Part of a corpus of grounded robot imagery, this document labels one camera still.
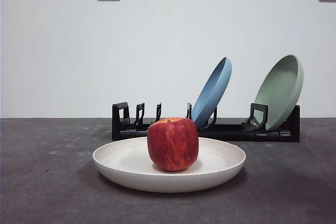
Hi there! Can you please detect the red apple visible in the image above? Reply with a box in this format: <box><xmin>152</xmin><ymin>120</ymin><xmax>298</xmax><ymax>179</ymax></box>
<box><xmin>146</xmin><ymin>117</ymin><xmax>199</xmax><ymax>172</ymax></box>

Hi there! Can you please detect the cream yellow round plate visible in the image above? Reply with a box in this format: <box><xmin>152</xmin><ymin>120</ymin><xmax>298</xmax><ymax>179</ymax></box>
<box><xmin>91</xmin><ymin>136</ymin><xmax>247</xmax><ymax>193</ymax></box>

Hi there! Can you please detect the blue round plate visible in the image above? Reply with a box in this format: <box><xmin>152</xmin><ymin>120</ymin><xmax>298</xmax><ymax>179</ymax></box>
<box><xmin>191</xmin><ymin>56</ymin><xmax>233</xmax><ymax>130</ymax></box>

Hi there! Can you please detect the black plate rack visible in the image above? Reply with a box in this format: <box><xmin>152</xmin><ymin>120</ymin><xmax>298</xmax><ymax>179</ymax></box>
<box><xmin>111</xmin><ymin>101</ymin><xmax>301</xmax><ymax>143</ymax></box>

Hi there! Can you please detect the green round plate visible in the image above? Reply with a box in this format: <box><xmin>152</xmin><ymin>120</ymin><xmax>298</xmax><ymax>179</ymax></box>
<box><xmin>253</xmin><ymin>54</ymin><xmax>305</xmax><ymax>132</ymax></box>

